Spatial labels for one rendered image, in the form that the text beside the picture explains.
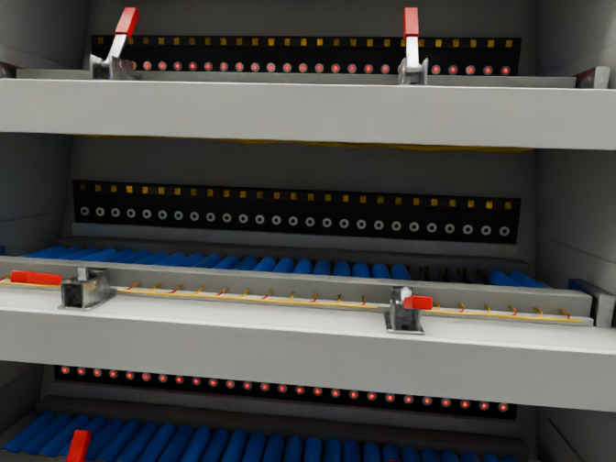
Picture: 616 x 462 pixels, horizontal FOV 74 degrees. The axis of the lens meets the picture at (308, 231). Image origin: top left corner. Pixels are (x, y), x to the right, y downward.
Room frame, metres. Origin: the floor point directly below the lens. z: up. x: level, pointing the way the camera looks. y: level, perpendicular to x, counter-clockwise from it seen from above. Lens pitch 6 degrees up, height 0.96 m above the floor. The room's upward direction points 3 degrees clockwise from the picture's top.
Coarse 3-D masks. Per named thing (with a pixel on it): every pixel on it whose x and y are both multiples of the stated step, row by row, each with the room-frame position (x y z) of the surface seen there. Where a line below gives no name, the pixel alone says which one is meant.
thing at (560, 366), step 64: (512, 256) 0.47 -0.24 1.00; (576, 256) 0.40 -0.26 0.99; (0, 320) 0.34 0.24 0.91; (64, 320) 0.33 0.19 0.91; (128, 320) 0.33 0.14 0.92; (192, 320) 0.33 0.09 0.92; (256, 320) 0.33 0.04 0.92; (320, 320) 0.34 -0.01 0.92; (448, 320) 0.35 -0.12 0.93; (320, 384) 0.33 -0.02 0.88; (384, 384) 0.32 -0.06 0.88; (448, 384) 0.32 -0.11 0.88; (512, 384) 0.31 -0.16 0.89; (576, 384) 0.30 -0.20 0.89
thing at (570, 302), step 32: (0, 256) 0.41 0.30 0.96; (128, 288) 0.37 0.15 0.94; (160, 288) 0.38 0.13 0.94; (192, 288) 0.38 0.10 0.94; (224, 288) 0.37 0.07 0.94; (256, 288) 0.37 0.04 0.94; (288, 288) 0.37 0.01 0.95; (320, 288) 0.36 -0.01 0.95; (352, 288) 0.36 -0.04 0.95; (384, 288) 0.36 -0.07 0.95; (416, 288) 0.36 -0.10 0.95; (448, 288) 0.35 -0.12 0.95; (480, 288) 0.35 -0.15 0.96; (512, 288) 0.36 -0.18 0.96; (576, 320) 0.33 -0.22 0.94
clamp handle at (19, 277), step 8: (16, 272) 0.28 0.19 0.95; (24, 272) 0.28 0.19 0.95; (32, 272) 0.28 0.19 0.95; (80, 272) 0.35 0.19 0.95; (16, 280) 0.28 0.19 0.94; (24, 280) 0.28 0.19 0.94; (32, 280) 0.28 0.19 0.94; (40, 280) 0.29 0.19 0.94; (48, 280) 0.30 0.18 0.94; (56, 280) 0.31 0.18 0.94; (64, 280) 0.32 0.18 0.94; (72, 280) 0.33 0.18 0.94; (80, 280) 0.34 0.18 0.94
